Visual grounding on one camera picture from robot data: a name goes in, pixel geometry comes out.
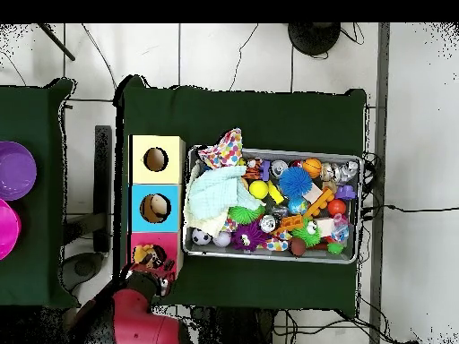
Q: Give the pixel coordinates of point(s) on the orange toy basketball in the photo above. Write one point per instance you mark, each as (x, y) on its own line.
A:
(312, 167)

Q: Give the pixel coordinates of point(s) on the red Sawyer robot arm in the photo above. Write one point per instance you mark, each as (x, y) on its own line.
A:
(143, 322)

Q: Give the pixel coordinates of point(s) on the mint green muslin cloth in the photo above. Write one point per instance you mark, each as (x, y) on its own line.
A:
(211, 195)

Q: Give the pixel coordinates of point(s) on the green spiky googly-eyed toy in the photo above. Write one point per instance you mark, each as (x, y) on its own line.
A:
(304, 236)

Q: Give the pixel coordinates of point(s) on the dark green tablecloth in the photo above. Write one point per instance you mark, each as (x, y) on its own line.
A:
(287, 118)
(36, 114)

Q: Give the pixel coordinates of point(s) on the magenta plastic bowl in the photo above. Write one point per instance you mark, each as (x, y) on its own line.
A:
(7, 229)

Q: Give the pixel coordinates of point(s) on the black rod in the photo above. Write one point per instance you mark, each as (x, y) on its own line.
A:
(57, 43)

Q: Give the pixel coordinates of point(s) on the purple spiky googly-eyed toy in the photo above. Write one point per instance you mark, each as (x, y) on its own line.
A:
(247, 236)

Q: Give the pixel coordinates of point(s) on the blue spiky rubber ball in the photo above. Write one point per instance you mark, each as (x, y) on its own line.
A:
(296, 182)

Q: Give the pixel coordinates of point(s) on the grey round base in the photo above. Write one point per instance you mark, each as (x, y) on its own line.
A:
(84, 268)

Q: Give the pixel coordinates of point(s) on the small soccer ball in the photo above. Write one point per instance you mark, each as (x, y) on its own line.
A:
(201, 236)

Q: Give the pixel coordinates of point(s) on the black round stand base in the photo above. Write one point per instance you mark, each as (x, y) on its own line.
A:
(313, 37)

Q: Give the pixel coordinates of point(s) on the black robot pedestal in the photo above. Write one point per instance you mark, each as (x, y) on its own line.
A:
(233, 329)

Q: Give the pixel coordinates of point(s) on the white polka dot cloth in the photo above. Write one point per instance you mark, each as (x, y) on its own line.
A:
(226, 150)

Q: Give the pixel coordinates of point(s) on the yellow tennis ball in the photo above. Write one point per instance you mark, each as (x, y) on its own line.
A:
(259, 190)

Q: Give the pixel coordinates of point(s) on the wooden box with three holes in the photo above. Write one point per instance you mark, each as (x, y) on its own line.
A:
(157, 175)

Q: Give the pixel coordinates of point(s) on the black upright panel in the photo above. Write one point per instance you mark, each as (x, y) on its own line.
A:
(103, 186)

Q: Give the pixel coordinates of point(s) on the purple plastic bowl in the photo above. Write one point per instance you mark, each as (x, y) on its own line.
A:
(14, 172)

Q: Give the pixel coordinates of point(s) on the brown plush monkey toy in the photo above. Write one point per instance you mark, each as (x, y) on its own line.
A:
(143, 252)

